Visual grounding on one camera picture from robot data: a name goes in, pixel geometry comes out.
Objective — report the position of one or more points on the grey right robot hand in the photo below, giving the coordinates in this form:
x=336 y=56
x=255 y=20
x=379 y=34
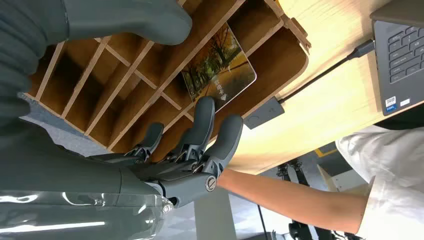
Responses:
x=66 y=185

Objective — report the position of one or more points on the autumn trees photo card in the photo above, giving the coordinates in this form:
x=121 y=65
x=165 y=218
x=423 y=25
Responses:
x=218 y=66

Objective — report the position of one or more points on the person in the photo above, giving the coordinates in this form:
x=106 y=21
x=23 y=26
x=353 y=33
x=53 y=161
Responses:
x=391 y=172

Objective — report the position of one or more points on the wooden compartment organizer box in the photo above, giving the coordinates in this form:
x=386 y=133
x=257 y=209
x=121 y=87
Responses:
x=109 y=99

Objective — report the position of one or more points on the ribbed grey right arm sleeve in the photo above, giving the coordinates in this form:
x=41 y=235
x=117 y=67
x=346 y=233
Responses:
x=23 y=49

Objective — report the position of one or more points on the grey desk leg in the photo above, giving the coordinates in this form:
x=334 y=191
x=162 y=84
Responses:
x=212 y=218

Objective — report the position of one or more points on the dark grey usb hub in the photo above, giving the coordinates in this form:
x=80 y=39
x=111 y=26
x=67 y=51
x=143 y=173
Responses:
x=263 y=114

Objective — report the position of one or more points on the yellow floor tape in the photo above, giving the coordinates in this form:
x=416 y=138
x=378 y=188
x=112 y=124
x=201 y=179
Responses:
x=326 y=153

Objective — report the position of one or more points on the dark grey laptop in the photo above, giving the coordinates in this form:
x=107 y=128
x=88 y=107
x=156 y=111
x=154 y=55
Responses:
x=404 y=66

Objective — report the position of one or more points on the black stand frame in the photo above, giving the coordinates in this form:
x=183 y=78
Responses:
x=293 y=172

